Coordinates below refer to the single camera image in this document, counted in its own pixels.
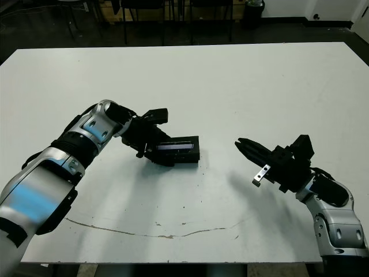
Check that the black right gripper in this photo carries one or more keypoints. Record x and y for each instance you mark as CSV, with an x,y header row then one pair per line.
x,y
288,173

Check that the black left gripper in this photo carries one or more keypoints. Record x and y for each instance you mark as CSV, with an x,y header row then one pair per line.
x,y
141,132

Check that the black printed box lid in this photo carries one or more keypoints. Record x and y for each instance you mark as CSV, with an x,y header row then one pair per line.
x,y
184,150

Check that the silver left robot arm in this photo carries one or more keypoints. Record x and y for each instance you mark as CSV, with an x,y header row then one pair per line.
x,y
95,127

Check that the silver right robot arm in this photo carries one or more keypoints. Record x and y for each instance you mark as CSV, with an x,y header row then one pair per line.
x,y
340,225

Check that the black waste bin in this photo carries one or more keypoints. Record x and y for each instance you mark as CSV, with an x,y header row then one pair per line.
x,y
253,13

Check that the black office chair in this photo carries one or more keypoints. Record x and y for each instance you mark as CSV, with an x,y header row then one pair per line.
x,y
210,1
141,2

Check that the chair with thin black legs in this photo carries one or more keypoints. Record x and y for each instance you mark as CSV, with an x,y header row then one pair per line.
x,y
70,26

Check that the white power strip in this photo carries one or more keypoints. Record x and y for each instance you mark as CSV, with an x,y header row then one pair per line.
x,y
85,6

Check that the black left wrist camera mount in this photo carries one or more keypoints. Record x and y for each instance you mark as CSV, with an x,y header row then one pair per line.
x,y
157,115

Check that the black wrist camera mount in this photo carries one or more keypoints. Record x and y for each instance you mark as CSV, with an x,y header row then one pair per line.
x,y
157,115
302,145

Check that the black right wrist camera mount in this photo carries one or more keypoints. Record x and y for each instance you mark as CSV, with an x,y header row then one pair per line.
x,y
302,145

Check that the black wall plug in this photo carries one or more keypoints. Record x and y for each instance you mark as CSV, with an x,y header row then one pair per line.
x,y
316,16

